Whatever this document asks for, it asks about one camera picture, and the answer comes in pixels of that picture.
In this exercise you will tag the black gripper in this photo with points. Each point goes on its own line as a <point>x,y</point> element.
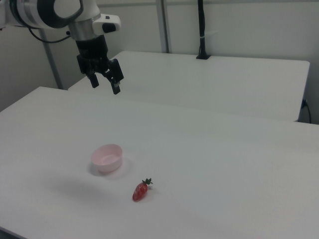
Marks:
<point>92,49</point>

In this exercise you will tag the red toy strawberry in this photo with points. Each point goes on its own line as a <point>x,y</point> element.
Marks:
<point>139,192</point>

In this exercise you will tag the grey metal partition post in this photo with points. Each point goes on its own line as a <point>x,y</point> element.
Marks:
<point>51,62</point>
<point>164,25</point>

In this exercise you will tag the pink plastic bowl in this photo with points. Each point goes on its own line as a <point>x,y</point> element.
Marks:
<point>109,166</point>

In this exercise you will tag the black camera stand pole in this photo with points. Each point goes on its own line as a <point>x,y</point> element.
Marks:
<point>202,25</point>

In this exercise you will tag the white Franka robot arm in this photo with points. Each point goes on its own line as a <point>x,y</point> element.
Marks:
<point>32,12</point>

